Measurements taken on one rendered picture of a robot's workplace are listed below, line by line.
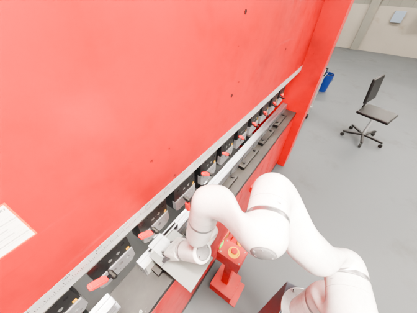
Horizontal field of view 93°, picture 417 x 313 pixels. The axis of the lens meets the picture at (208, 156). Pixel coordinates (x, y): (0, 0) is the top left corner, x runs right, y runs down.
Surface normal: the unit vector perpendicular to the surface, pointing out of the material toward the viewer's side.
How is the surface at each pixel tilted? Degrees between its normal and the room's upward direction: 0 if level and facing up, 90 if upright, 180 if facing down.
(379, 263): 0
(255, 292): 0
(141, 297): 0
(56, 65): 90
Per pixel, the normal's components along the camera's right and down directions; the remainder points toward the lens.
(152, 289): 0.04, -0.75
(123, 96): 0.82, 0.40
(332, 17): -0.57, 0.53
